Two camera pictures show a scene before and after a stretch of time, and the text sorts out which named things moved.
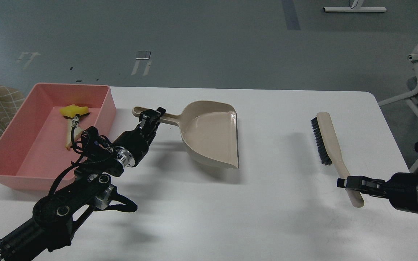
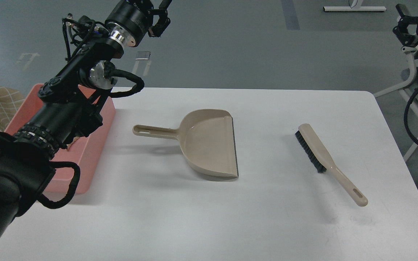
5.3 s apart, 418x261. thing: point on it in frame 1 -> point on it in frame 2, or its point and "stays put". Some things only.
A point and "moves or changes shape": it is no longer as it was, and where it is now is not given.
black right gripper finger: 362,182 -> 401,30
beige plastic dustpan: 209,129 moves or changes shape
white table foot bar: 355,9 stays put
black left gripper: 133,144 -> 131,20
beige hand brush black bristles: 329,152 -> 322,162
